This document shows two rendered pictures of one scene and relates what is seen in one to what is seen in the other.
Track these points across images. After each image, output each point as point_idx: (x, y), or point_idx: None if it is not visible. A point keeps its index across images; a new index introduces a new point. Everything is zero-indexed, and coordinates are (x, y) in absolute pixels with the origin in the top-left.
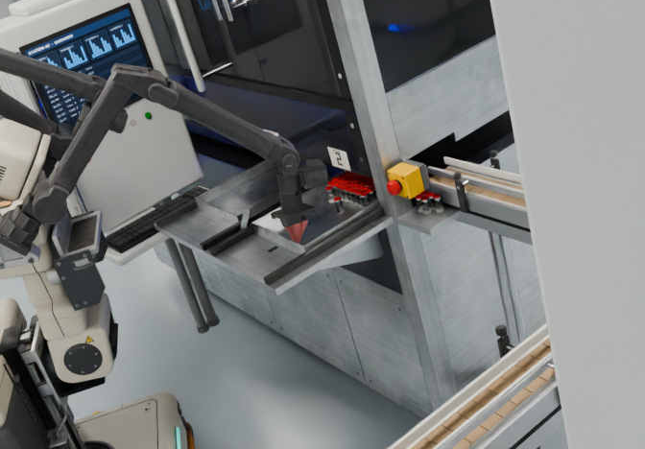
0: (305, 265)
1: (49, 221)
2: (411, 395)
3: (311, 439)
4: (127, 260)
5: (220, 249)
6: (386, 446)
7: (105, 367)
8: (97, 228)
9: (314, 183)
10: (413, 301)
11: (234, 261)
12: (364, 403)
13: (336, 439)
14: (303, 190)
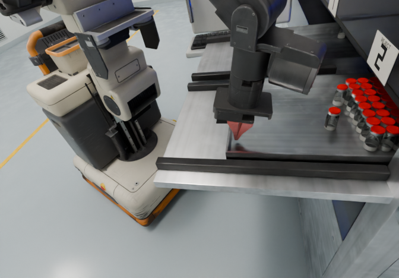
0: (211, 176)
1: None
2: (309, 260)
3: (250, 207)
4: (191, 56)
5: (195, 88)
6: (278, 255)
7: (123, 117)
8: (125, 21)
9: (282, 82)
10: (345, 261)
11: (187, 109)
12: (294, 212)
13: (260, 220)
14: (322, 71)
